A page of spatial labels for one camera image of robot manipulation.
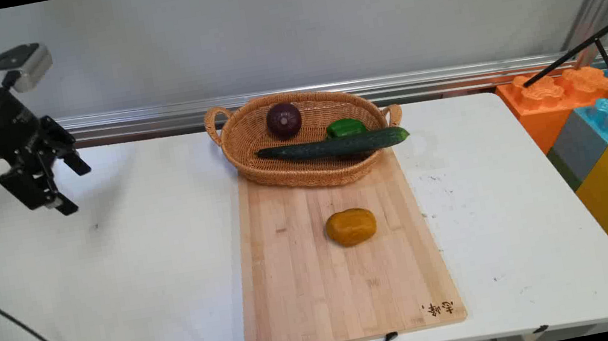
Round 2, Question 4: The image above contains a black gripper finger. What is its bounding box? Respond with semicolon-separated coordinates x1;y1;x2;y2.
0;147;81;226
38;109;93;181

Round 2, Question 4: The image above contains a dark green cucumber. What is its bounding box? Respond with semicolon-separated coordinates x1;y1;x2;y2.
255;124;412;170

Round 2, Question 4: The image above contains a woven wicker basket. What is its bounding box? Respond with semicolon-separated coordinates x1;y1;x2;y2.
201;75;413;205

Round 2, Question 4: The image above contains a purple red onion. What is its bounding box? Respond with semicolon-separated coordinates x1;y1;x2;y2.
263;100;306;142

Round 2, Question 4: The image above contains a green bell pepper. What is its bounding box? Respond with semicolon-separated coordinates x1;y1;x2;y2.
324;115;368;141

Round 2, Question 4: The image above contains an orange-brown potato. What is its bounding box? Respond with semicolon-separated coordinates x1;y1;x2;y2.
322;205;380;251

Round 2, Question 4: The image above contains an orange toy building block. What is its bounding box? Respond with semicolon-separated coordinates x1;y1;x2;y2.
494;61;608;161

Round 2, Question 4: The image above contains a grey toy building block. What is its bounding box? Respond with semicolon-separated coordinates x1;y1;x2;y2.
540;104;608;195

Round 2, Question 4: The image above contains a black tripod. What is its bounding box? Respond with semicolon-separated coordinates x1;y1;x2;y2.
512;3;608;121

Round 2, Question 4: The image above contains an aluminium rail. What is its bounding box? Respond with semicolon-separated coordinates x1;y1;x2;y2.
0;30;608;166

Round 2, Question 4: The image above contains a wooden cutting board with handle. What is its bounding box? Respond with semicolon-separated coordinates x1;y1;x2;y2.
216;138;472;341

